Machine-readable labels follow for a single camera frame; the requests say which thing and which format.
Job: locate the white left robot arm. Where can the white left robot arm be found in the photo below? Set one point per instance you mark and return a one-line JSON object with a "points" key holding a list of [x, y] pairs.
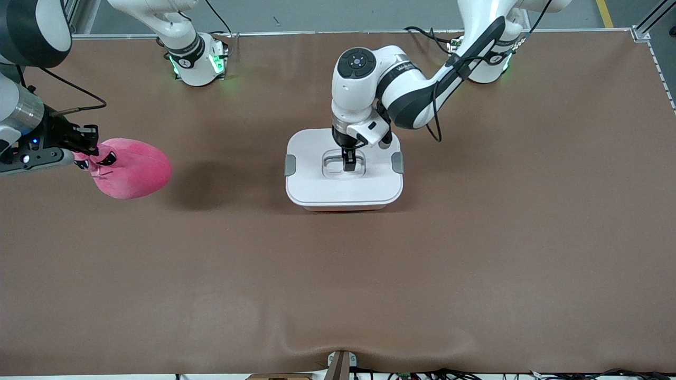
{"points": [[359, 89]]}

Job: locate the brown table mat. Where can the brown table mat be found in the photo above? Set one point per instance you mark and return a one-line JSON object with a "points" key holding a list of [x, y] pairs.
{"points": [[158, 264]]}

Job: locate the pink plush toy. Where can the pink plush toy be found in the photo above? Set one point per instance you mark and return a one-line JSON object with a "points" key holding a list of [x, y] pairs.
{"points": [[137, 169]]}

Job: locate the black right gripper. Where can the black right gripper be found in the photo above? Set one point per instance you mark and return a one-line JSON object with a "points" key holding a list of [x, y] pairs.
{"points": [[57, 134]]}

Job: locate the aluminium frame post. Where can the aluminium frame post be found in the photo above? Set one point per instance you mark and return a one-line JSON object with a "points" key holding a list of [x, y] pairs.
{"points": [[652, 21], [79, 16]]}

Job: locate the wooden board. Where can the wooden board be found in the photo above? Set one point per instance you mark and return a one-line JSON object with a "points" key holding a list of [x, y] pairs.
{"points": [[280, 377]]}

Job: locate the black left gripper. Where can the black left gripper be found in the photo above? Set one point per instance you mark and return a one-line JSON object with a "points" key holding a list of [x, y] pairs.
{"points": [[344, 140]]}

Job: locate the white box lid grey latches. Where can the white box lid grey latches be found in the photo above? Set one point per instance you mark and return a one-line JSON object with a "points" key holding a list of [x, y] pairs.
{"points": [[317, 184]]}

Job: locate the pink plastic storage box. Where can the pink plastic storage box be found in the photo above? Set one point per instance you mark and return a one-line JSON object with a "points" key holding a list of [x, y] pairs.
{"points": [[343, 209]]}

